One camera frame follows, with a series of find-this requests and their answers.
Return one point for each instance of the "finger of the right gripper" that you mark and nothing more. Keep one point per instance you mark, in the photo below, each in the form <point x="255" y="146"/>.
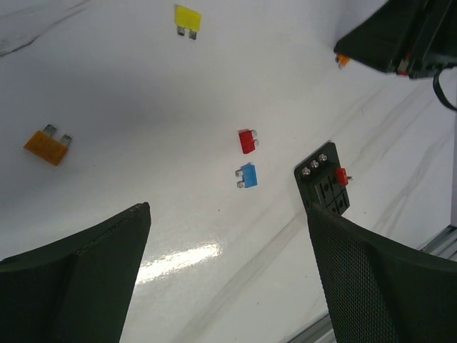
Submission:
<point x="378" y="41"/>

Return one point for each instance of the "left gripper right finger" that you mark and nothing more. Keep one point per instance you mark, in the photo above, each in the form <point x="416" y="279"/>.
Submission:
<point x="378" y="290"/>

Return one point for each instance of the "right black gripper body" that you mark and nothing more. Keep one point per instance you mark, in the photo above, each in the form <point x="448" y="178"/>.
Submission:
<point x="431" y="41"/>

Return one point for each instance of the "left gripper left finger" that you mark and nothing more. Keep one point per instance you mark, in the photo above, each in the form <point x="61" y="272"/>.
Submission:
<point x="79" y="288"/>

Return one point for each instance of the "orange blade fuse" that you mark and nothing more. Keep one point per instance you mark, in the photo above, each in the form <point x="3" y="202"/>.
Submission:
<point x="342" y="61"/>

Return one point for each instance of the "red blade fuse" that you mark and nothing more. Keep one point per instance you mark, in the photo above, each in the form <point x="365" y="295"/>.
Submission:
<point x="248" y="140"/>
<point x="342" y="177"/>

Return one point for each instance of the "black fuse box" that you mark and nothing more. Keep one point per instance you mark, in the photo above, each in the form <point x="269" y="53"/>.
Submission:
<point x="316" y="180"/>

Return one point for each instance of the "blue blade fuse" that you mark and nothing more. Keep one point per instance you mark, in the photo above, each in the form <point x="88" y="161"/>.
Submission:
<point x="247" y="176"/>

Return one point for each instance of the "brown blade fuse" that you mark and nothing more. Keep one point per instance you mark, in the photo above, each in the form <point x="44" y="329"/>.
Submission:
<point x="43" y="145"/>

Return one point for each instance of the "yellow blade fuse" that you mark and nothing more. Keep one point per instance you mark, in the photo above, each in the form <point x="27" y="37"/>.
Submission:
<point x="187" y="21"/>

